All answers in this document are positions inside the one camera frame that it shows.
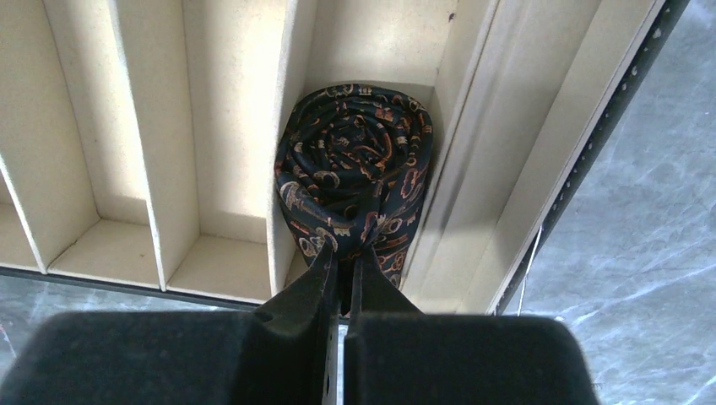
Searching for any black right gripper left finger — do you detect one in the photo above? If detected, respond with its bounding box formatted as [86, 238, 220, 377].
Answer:
[1, 248, 338, 404]

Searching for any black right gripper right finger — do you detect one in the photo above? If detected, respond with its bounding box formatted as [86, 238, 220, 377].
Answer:
[343, 251, 598, 404]

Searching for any black orange key-pattern tie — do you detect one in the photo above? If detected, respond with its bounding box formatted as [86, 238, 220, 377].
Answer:
[274, 84, 434, 285]

